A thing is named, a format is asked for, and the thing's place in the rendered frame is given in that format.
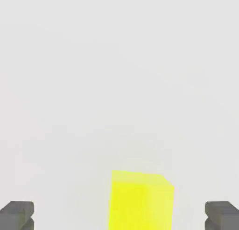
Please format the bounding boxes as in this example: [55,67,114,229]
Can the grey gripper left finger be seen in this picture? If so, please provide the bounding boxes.
[0,201,35,230]

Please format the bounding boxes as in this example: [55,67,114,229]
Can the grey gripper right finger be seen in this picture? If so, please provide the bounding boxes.
[204,201,239,230]

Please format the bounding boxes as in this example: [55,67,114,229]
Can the small yellow cube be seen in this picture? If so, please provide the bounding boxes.
[107,169,176,230]

